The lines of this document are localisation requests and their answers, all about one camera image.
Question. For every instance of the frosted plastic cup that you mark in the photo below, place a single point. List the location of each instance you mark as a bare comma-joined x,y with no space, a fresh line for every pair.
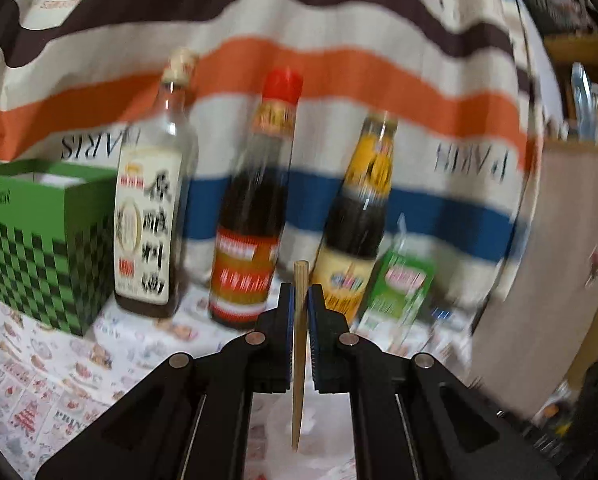
326,435

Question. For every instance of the wooden chopstick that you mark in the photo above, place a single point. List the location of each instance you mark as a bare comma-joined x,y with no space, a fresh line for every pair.
299,360

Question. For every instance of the dark sauce bottle red cap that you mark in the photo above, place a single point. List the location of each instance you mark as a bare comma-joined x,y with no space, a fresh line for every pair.
249,240

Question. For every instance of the clear bottle with white label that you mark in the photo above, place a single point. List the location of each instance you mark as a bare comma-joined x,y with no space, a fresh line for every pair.
149,220

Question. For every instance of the clear plastic bottle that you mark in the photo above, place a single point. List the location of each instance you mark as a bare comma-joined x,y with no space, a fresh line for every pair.
585,105

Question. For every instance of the green checkered box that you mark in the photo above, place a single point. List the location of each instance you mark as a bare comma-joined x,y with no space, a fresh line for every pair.
39,260

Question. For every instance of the striped cloth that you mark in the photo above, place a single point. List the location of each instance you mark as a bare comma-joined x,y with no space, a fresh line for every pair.
329,75

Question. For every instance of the beige board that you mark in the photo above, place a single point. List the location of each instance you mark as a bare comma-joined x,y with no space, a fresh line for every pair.
544,270

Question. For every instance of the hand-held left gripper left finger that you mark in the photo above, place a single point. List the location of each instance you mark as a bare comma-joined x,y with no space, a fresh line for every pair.
286,340

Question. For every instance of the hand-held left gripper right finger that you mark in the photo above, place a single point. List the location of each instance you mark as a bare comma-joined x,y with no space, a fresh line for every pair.
315,340

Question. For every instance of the strawberry print cloth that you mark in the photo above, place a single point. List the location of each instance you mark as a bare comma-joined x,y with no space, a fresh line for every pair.
44,420

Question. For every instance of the green drink carton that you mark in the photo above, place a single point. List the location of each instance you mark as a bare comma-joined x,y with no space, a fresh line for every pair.
399,295

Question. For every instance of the dark sauce bottle yellow label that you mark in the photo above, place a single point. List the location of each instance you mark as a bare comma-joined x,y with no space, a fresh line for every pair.
351,230

